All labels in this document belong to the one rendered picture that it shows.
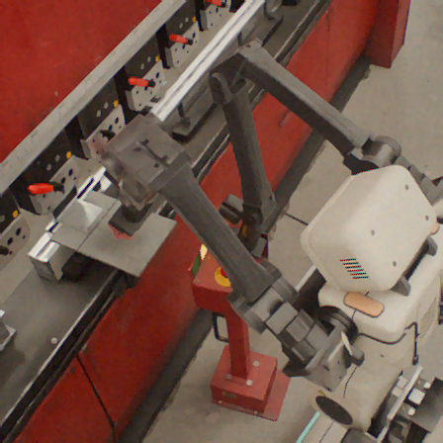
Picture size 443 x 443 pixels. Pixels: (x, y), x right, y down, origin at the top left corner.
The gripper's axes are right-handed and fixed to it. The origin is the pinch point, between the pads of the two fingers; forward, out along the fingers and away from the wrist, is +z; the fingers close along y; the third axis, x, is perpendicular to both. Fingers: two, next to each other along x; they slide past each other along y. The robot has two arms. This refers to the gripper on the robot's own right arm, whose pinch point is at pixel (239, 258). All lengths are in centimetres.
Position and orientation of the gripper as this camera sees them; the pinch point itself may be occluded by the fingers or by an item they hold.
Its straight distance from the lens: 190.0
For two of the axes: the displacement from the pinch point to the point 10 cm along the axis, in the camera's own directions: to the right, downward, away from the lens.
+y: -9.3, -3.8, 0.4
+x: -3.3, 7.4, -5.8
